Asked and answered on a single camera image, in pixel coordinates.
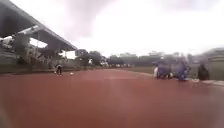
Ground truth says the row of trees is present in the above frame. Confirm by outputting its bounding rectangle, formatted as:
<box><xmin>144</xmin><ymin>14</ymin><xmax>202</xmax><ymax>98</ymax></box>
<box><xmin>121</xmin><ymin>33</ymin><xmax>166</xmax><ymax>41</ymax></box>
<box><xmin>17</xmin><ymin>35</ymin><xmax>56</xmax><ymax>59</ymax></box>
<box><xmin>74</xmin><ymin>48</ymin><xmax>201</xmax><ymax>68</ymax></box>

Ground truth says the red running track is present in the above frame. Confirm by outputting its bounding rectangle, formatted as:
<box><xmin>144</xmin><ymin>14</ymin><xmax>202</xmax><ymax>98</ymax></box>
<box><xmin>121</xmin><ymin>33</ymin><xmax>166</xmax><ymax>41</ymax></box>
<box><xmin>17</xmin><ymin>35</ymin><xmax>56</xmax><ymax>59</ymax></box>
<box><xmin>0</xmin><ymin>68</ymin><xmax>224</xmax><ymax>128</ymax></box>

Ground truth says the person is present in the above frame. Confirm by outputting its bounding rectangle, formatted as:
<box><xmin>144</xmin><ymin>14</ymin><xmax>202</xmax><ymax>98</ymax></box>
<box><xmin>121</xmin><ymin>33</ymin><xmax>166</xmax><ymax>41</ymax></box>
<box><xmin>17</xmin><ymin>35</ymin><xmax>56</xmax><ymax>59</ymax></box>
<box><xmin>54</xmin><ymin>63</ymin><xmax>64</xmax><ymax>77</ymax></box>

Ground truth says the group of people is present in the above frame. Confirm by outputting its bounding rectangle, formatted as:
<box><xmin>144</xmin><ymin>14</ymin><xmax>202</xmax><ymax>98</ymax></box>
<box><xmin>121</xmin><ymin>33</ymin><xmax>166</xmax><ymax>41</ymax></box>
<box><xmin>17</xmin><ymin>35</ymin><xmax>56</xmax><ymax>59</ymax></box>
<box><xmin>152</xmin><ymin>59</ymin><xmax>211</xmax><ymax>82</ymax></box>

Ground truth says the grandstand with roof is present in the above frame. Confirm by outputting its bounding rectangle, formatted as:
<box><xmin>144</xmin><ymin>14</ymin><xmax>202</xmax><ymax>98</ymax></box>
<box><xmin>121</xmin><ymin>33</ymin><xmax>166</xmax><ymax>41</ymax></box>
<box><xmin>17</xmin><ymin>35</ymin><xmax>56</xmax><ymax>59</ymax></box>
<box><xmin>0</xmin><ymin>0</ymin><xmax>78</xmax><ymax>75</ymax></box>

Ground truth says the pale concrete kerb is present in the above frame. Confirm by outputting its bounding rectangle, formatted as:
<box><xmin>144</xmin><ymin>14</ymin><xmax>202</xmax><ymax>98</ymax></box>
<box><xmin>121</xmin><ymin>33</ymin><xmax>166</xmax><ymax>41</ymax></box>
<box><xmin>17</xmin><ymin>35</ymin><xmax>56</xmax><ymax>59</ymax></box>
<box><xmin>133</xmin><ymin>69</ymin><xmax>224</xmax><ymax>88</ymax></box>

